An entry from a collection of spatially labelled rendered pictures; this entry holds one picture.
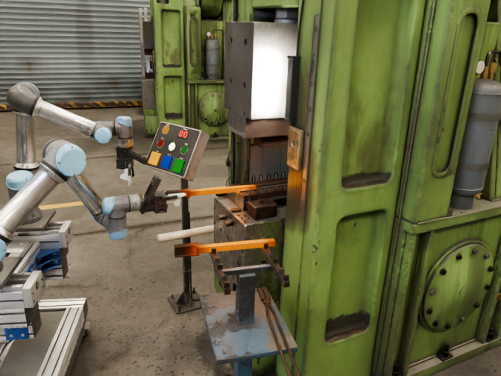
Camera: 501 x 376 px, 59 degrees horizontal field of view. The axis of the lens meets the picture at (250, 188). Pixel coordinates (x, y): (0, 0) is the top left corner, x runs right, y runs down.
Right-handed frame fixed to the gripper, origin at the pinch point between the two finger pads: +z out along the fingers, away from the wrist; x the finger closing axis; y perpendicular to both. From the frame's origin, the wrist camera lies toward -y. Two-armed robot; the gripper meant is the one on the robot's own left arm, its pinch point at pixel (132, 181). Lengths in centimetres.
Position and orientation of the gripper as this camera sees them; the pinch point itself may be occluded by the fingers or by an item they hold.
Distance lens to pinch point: 247.0
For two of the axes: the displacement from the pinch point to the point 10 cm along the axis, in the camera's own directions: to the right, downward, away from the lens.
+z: -0.3, 9.4, 3.5
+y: -9.9, 0.1, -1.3
